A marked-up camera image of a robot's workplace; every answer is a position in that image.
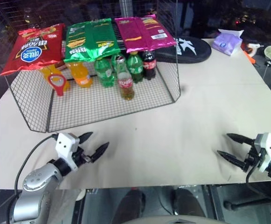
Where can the green chips bag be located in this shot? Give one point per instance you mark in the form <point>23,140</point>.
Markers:
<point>91,39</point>

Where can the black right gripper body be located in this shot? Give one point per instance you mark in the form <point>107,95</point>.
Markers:
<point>253,158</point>

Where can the orange soda plastic bottle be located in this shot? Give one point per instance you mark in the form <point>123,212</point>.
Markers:
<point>82,77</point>
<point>66,85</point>

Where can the orange plastic piece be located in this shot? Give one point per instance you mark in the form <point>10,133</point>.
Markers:
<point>250,58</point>

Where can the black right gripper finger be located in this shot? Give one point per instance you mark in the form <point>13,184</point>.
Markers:
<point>231,158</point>
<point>240,139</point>

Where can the magenta chips bag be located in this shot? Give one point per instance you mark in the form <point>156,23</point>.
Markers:
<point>142,32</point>

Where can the black slipper white print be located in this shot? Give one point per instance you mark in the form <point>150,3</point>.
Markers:
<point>186,50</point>

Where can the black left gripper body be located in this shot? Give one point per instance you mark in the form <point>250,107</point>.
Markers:
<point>80,156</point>

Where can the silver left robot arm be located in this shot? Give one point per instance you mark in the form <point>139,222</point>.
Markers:
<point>36,186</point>

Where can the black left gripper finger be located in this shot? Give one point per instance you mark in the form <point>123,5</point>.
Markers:
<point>99,151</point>
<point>85,137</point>

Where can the black lever with knob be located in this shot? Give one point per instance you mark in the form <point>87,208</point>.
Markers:
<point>247,204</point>

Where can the dark cola plastic bottle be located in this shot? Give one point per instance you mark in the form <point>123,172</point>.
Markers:
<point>149,65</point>

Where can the purple tissue pack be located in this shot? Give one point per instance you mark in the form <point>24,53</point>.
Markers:
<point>227,43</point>

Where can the green soda plastic bottle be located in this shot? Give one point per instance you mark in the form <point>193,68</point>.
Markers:
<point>105,73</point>
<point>135,67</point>

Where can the red chips bag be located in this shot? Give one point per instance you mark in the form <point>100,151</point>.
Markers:
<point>31,50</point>

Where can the silver ribbed cylinder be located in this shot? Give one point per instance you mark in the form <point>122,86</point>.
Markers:
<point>127,8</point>

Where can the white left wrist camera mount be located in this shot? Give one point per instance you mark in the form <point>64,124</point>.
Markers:
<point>65,144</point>

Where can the white handheld tool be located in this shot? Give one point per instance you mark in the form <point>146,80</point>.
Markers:
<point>253,46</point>

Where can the glass cola bottle yellow liquid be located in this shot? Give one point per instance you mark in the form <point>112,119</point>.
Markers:
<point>126,86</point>

